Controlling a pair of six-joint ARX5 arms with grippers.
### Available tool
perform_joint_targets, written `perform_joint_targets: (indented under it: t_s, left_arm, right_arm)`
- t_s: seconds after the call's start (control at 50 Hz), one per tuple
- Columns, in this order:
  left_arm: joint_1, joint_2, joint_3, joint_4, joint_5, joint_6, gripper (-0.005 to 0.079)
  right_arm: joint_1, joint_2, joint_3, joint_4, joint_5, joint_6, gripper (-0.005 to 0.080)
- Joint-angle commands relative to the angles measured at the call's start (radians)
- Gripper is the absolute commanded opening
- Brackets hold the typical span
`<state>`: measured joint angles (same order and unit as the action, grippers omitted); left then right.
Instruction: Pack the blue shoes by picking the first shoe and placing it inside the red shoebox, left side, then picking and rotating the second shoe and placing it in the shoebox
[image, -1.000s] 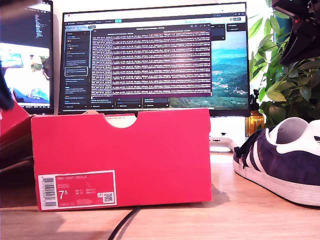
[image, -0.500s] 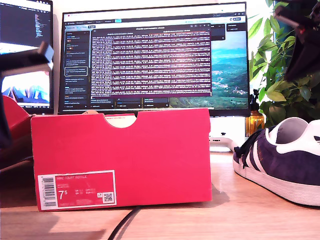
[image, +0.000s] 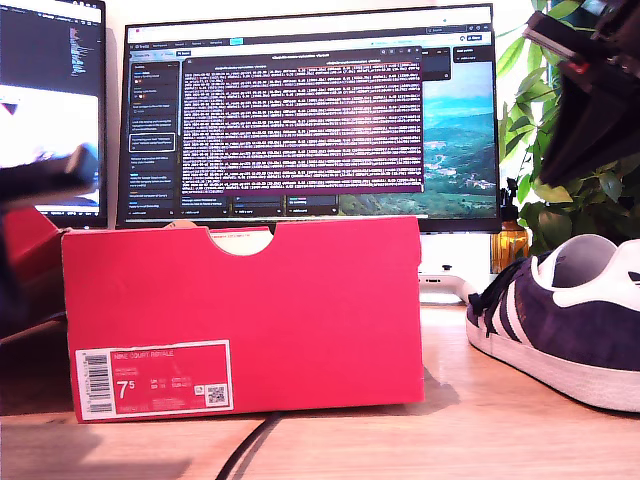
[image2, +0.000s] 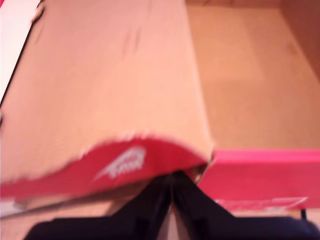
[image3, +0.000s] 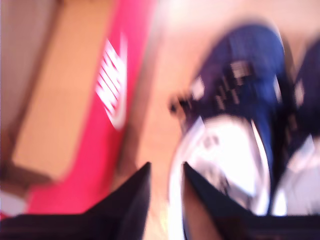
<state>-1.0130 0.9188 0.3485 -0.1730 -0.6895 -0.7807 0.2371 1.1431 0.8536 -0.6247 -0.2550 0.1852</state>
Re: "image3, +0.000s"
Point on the blue suede shoe white stripes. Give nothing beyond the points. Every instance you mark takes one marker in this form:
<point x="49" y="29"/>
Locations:
<point x="310" y="75"/>
<point x="250" y="62"/>

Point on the red cardboard shoebox with lid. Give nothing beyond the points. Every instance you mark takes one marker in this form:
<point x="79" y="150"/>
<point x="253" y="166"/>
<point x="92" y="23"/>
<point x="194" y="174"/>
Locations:
<point x="105" y="150"/>

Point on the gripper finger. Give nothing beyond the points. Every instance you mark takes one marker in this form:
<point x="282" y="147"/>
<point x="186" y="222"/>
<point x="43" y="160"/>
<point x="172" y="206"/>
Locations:
<point x="205" y="200"/>
<point x="132" y="200"/>

